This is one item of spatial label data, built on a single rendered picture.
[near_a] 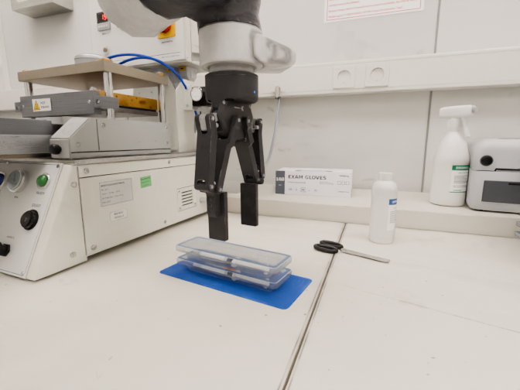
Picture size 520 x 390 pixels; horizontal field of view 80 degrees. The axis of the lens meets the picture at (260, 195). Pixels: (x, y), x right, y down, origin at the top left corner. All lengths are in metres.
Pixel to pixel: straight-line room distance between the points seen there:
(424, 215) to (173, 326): 0.62
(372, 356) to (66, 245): 0.48
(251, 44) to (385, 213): 0.42
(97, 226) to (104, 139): 0.16
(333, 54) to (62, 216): 0.93
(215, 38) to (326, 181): 0.60
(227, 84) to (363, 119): 0.75
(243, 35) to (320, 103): 0.74
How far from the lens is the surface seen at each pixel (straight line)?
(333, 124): 1.13
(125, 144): 0.67
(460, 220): 0.84
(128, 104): 0.76
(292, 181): 0.95
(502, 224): 0.86
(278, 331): 0.38
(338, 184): 0.93
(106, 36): 1.04
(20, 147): 0.62
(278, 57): 0.46
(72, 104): 0.74
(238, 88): 0.43
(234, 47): 0.43
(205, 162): 0.40
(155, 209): 0.72
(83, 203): 0.60
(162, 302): 0.45
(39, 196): 0.62
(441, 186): 0.91
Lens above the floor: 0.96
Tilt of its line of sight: 10 degrees down
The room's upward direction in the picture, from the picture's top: straight up
